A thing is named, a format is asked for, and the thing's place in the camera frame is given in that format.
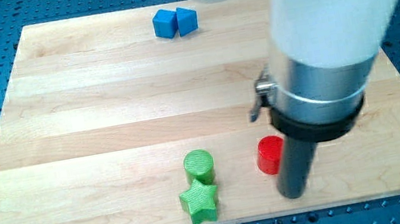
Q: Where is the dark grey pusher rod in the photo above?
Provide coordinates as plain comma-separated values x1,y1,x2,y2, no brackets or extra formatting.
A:
276,136,317,199

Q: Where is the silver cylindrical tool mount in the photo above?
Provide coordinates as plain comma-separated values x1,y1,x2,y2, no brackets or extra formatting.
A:
249,43,375,143

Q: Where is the red cylinder block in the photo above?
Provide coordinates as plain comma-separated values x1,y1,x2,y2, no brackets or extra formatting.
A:
256,135,284,175

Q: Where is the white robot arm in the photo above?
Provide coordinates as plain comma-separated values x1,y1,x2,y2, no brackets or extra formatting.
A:
195,0,398,198

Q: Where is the green cylinder block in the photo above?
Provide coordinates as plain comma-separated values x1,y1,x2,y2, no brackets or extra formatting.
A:
183,149,215,185

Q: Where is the green star block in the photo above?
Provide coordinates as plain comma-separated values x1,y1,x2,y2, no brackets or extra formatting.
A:
179,179,218,224

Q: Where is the blue triangular prism block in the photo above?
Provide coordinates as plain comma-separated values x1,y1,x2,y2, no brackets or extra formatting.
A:
176,7,198,37

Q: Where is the blue cube block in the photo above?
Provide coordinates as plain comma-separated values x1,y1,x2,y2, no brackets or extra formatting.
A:
152,9,178,39

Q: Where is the light wooden board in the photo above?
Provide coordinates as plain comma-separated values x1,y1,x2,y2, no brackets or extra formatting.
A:
0,0,400,224

